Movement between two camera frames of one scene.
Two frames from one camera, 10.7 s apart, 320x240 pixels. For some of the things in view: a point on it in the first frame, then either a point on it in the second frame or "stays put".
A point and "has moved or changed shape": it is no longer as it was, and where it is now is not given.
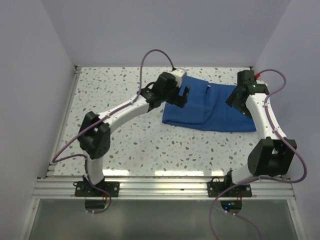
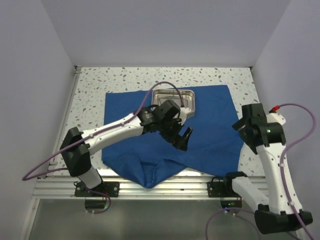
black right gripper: (232, 100) → (237, 126)
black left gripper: (177, 100) → (178, 141)
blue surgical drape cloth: (205, 106) has moved or changed shape
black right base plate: (240, 190) stays put
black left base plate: (83, 189) stays put
